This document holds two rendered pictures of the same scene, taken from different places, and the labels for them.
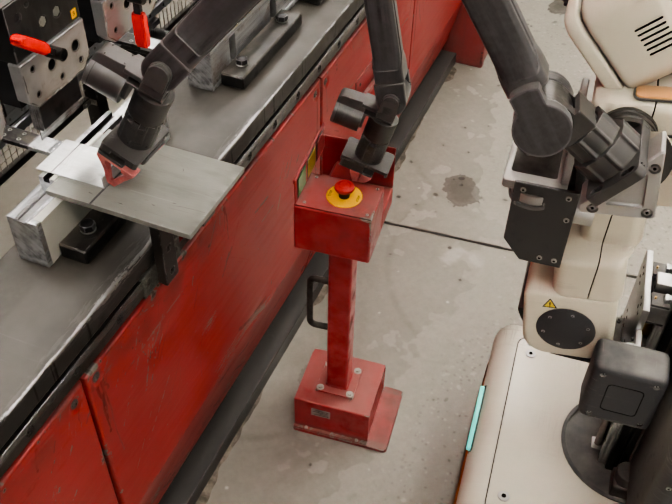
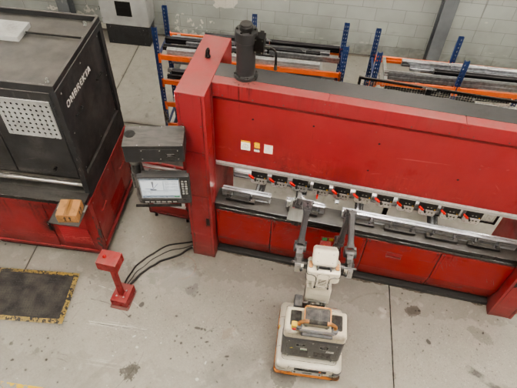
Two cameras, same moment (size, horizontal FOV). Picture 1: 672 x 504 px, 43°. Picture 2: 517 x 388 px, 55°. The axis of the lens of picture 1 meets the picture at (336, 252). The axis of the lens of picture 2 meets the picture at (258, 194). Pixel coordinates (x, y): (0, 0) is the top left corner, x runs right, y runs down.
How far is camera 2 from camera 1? 3.85 m
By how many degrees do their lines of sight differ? 52
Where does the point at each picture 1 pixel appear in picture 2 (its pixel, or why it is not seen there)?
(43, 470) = (258, 222)
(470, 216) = (401, 314)
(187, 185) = (298, 215)
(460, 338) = (351, 313)
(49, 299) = (278, 209)
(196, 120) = (330, 216)
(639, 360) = (298, 300)
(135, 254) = not seen: hidden behind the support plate
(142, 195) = (294, 211)
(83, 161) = not seen: hidden behind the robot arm
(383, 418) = not seen: hidden behind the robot
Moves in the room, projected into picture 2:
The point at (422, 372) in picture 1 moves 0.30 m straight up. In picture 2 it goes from (336, 305) to (341, 291)
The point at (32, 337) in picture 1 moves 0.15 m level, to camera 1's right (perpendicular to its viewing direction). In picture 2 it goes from (271, 209) to (273, 220)
